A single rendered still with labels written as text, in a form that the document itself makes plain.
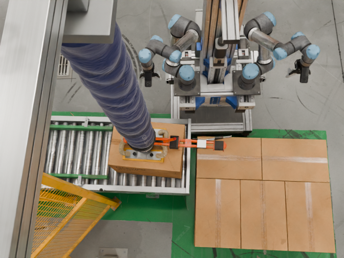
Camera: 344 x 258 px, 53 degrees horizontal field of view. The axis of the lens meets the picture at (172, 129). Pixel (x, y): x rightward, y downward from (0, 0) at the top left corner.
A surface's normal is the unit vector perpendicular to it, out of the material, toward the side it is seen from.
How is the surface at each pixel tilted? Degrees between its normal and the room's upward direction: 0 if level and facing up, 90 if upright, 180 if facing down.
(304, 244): 0
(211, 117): 0
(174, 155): 0
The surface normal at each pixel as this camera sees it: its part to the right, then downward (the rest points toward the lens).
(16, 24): -0.05, -0.28
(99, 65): 0.43, 0.76
